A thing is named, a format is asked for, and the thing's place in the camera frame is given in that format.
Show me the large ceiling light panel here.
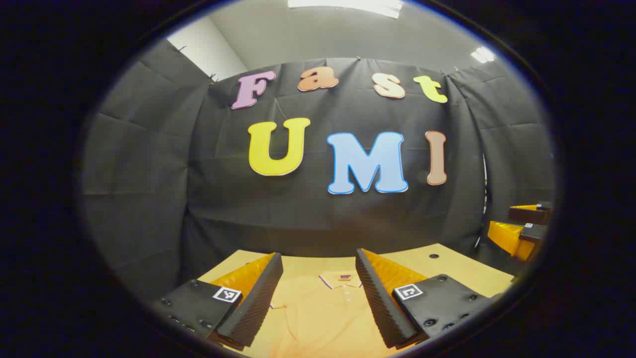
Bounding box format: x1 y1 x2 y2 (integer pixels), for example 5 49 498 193
288 0 404 19

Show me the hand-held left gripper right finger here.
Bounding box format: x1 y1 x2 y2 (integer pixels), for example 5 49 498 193
355 248 502 350

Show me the orange T-shirt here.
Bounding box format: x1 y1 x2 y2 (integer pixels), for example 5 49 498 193
248 270 393 358

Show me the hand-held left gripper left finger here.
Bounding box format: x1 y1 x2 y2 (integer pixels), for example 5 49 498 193
149 252 284 352

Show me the small ceiling light panel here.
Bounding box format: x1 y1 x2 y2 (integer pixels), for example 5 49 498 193
471 46 497 64

